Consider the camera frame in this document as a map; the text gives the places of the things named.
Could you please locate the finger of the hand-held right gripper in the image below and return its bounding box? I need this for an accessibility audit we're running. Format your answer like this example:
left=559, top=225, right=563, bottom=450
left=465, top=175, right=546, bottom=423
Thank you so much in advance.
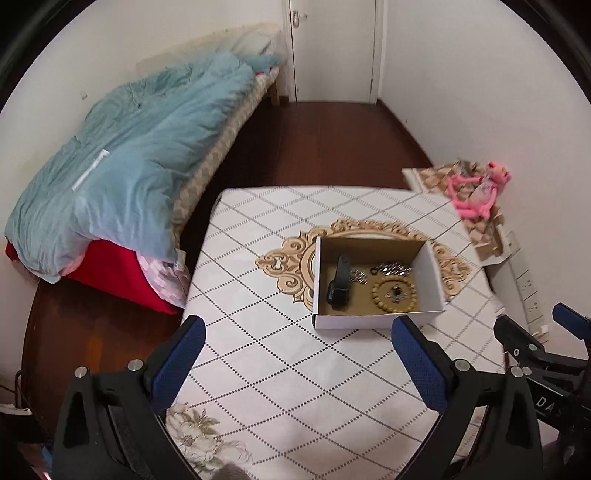
left=493, top=315, right=546, bottom=367
left=552, top=302, right=591, bottom=361

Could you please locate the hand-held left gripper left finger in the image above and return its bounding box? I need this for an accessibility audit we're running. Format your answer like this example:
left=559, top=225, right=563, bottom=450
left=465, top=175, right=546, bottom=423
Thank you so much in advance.
left=53, top=315, right=207, bottom=480

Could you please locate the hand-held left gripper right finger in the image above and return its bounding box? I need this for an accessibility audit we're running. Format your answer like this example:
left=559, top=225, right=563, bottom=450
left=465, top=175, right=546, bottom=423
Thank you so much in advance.
left=392, top=315, right=543, bottom=480

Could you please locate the wooden bead bracelet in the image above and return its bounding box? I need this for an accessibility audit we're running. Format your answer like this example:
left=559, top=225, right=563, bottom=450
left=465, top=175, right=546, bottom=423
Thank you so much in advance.
left=372, top=275, right=419, bottom=315

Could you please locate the white cardboard box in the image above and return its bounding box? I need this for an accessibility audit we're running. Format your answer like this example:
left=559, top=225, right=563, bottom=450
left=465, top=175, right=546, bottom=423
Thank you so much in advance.
left=312, top=235, right=445, bottom=330

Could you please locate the chunky silver chain bracelet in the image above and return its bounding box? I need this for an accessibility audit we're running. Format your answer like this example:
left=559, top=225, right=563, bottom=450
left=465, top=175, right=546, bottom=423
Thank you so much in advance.
left=369, top=261, right=413, bottom=276

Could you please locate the black smart band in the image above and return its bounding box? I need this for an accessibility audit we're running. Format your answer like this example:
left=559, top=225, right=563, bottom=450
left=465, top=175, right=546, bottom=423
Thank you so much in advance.
left=327, top=255, right=352, bottom=308

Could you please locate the pink checkered sheet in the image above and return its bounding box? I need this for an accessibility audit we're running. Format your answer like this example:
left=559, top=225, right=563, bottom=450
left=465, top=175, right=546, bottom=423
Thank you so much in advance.
left=136, top=253, right=193, bottom=311

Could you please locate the diamond patterned tablecloth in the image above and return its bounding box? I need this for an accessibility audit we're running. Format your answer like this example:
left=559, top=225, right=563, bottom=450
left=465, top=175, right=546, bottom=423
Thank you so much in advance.
left=164, top=186, right=509, bottom=480

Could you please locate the brown checkered mat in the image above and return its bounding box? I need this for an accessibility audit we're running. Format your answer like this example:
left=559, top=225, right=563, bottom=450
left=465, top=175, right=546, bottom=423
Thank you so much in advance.
left=402, top=158, right=522, bottom=267

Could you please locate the red bed sheet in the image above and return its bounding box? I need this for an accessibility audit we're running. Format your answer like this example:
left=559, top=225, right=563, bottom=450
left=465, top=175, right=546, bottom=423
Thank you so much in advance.
left=4, top=240, right=184, bottom=317

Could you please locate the pink panther plush toy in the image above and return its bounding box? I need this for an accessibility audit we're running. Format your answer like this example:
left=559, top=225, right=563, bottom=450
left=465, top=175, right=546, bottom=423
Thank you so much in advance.
left=445, top=161, right=513, bottom=220

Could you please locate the beige patterned mattress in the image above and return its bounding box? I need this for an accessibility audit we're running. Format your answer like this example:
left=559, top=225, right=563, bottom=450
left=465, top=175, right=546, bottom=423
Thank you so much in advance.
left=171, top=65, right=282, bottom=241

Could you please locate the light blue duvet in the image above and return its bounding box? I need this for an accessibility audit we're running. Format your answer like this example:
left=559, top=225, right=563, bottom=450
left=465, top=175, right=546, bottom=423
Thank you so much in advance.
left=4, top=51, right=257, bottom=284

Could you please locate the light striped pillow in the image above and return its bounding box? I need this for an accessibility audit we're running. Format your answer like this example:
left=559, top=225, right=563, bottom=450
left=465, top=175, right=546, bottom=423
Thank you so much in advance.
left=228, top=30, right=283, bottom=63

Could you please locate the white door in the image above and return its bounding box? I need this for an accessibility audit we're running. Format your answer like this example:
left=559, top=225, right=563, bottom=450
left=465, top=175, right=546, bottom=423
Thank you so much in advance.
left=281, top=0, right=385, bottom=105

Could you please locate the white wall power strip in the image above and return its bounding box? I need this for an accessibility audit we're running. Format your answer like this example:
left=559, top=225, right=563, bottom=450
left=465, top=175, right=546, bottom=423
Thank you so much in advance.
left=507, top=231, right=551, bottom=343

